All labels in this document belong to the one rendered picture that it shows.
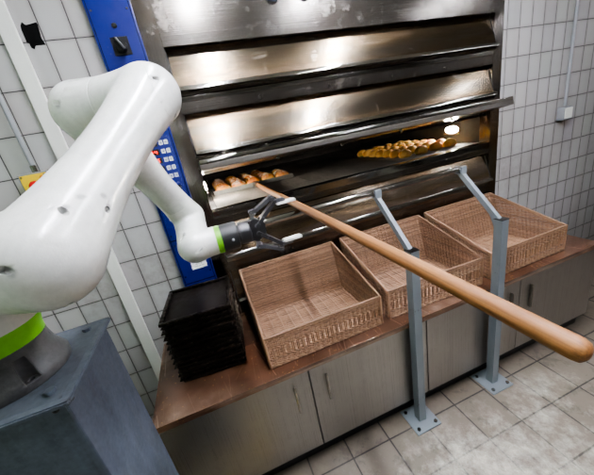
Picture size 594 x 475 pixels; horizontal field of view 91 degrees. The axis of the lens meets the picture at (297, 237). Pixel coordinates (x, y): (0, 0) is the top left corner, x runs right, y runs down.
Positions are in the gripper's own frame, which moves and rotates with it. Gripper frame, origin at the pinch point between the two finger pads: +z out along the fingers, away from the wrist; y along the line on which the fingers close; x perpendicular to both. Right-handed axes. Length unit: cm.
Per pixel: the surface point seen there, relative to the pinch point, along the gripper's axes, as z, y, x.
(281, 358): -16, 58, -3
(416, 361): 42, 79, 8
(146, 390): -86, 87, -53
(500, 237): 89, 32, 8
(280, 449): -27, 99, 2
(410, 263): 6, -1, 53
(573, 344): 6, -1, 79
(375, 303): 30, 48, -2
